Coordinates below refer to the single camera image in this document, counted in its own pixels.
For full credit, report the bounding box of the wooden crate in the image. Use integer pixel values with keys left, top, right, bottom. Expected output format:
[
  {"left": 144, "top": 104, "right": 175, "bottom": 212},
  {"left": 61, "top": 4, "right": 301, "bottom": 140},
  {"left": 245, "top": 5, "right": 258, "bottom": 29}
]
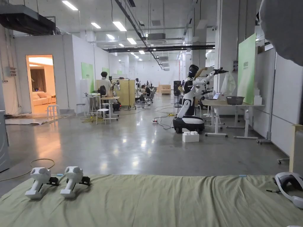
[{"left": 158, "top": 84, "right": 171, "bottom": 95}]

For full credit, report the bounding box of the black standing fan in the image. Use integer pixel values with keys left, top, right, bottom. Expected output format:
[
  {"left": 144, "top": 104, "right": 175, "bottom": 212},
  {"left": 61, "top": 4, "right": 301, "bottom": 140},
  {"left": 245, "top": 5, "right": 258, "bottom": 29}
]
[{"left": 173, "top": 80, "right": 184, "bottom": 108}]

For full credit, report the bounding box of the white and black humanoid robot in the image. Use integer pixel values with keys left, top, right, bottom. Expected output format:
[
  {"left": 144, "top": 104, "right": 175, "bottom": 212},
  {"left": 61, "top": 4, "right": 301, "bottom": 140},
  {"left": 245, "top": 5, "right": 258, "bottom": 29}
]
[{"left": 173, "top": 64, "right": 229, "bottom": 134}]

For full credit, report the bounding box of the white block box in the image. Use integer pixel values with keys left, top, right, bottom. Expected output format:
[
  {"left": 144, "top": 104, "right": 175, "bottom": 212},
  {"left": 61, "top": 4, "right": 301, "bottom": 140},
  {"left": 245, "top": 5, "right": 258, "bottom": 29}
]
[{"left": 182, "top": 131, "right": 200, "bottom": 143}]

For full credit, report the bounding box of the white desk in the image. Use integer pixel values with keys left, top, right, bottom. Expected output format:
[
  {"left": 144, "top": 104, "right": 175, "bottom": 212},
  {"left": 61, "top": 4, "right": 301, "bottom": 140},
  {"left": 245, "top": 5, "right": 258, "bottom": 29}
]
[{"left": 83, "top": 92, "right": 120, "bottom": 121}]

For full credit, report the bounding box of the white round stool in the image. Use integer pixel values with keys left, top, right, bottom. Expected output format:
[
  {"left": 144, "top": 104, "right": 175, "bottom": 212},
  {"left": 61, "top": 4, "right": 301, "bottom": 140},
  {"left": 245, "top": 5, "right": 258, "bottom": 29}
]
[
  {"left": 46, "top": 104, "right": 60, "bottom": 119},
  {"left": 76, "top": 103, "right": 86, "bottom": 117},
  {"left": 96, "top": 108, "right": 111, "bottom": 125}
]

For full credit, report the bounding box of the white table with grey basin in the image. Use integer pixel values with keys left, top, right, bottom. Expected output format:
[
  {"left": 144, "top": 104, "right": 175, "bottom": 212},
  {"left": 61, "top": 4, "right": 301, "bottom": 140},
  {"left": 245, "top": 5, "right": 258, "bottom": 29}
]
[{"left": 203, "top": 95, "right": 265, "bottom": 139}]

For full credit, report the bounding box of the white plastic bag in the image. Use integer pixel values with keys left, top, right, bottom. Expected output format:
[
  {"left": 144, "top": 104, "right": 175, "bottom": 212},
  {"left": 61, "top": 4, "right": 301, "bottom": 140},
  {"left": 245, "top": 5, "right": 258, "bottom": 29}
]
[{"left": 221, "top": 72, "right": 237, "bottom": 95}]

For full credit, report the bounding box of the bed with pale green sheet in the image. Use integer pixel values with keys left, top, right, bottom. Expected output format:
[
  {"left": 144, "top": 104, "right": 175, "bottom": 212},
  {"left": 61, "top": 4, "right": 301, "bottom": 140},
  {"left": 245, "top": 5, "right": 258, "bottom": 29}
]
[{"left": 0, "top": 174, "right": 303, "bottom": 227}]

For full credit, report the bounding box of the spare white hand-held gripper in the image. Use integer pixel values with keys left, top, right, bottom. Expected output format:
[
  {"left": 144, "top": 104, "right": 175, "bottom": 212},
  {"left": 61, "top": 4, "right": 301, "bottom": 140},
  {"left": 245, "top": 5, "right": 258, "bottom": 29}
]
[
  {"left": 25, "top": 167, "right": 59, "bottom": 200},
  {"left": 60, "top": 166, "right": 91, "bottom": 199}
]

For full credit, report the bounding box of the beige sofa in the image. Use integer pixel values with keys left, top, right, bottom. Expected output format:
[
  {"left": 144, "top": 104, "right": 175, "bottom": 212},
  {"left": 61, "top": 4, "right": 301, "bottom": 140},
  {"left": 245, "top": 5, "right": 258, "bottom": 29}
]
[{"left": 32, "top": 92, "right": 57, "bottom": 106}]

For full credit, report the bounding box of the white headset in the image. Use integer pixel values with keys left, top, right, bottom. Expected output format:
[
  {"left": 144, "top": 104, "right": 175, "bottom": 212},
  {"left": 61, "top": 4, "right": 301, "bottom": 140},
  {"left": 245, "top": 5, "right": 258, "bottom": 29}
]
[{"left": 266, "top": 172, "right": 303, "bottom": 209}]

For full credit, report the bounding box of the pale wooden frame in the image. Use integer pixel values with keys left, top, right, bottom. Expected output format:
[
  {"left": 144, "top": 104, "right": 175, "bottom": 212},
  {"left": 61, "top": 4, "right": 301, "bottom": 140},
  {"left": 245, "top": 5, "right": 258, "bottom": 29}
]
[{"left": 289, "top": 124, "right": 303, "bottom": 176}]

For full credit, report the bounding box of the yellow floor cable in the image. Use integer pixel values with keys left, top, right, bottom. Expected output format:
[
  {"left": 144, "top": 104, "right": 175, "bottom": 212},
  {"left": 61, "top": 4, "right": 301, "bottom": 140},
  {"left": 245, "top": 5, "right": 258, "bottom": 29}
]
[{"left": 0, "top": 158, "right": 55, "bottom": 182}]

